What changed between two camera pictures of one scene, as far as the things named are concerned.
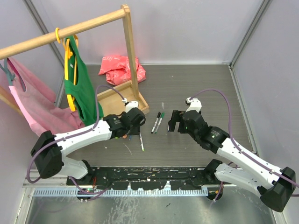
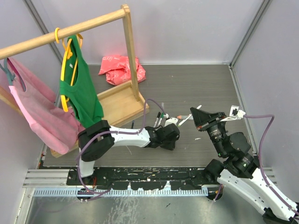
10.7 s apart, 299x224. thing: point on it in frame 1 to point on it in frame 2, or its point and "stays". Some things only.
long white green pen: x=159 y=123 stays
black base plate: x=146 y=178 stays
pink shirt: x=36 y=101 stays
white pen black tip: x=155 y=122 stays
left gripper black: x=136 y=131 to x=170 y=146
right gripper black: x=176 y=117 to x=200 y=117
